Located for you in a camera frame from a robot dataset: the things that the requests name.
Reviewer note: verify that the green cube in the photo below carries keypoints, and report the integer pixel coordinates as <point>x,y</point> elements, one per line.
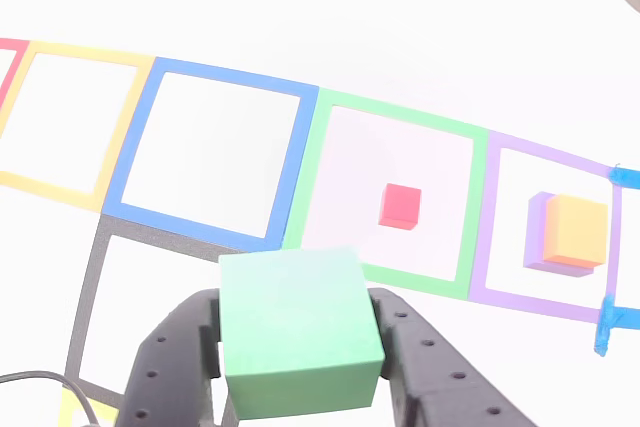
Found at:
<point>295,322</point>

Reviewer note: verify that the large purple cube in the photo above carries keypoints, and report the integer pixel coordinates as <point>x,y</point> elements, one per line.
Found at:
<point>535,232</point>

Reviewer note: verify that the small red cube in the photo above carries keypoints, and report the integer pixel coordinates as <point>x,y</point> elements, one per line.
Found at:
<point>400,204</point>

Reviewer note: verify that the orange cube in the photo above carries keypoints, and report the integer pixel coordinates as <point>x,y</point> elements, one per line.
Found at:
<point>575,232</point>

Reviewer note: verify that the blue tape strip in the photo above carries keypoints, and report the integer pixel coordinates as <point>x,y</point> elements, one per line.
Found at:
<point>627,177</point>
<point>612,319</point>

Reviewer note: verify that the yellow square frame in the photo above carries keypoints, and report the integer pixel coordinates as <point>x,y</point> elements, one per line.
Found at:
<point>65,407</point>

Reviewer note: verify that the black square frame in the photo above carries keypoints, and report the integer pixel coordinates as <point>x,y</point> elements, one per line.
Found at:
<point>85,297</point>

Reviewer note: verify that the green square frame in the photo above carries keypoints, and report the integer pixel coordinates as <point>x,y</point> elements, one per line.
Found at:
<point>475,222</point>

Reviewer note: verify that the purple square frame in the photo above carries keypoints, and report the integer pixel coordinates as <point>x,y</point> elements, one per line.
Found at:
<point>487,222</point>

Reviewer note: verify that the orange square frame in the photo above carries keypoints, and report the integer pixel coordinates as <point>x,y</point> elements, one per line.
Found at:
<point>120,132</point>

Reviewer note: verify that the red square frame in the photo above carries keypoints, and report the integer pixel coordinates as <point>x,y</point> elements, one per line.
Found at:
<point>12,67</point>

